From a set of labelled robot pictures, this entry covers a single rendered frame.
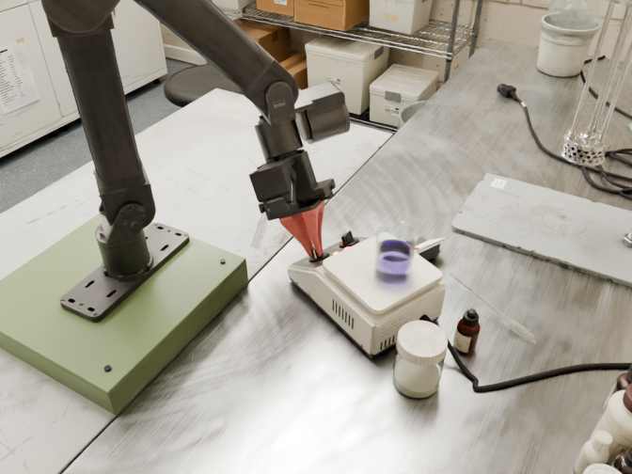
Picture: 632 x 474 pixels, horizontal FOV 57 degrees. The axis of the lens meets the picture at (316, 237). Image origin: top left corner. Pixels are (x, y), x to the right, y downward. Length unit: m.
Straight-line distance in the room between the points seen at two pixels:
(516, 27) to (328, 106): 2.35
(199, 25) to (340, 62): 2.35
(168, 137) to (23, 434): 0.72
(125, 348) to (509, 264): 0.58
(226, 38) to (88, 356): 0.42
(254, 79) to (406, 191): 0.46
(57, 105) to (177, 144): 2.15
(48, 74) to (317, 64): 1.36
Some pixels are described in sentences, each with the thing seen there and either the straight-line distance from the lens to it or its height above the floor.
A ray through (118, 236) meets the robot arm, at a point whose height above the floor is 1.04.
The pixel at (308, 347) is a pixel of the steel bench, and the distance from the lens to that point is 0.79.
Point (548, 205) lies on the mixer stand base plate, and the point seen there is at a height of 0.91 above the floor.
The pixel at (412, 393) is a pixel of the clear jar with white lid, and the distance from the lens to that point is 0.74.
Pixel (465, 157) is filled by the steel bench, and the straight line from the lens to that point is 1.22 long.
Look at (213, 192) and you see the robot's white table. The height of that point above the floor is 0.90.
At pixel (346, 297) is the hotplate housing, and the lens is 0.76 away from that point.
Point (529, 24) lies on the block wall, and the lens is 3.09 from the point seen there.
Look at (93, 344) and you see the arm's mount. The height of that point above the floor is 0.94.
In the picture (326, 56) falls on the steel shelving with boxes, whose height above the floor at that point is 0.41.
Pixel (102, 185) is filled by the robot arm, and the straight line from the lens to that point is 0.75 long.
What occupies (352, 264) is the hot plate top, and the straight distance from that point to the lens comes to 0.78.
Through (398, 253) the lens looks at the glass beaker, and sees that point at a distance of 0.71.
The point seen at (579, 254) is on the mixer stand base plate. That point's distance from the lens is 1.00.
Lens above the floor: 1.49
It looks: 38 degrees down
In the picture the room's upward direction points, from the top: straight up
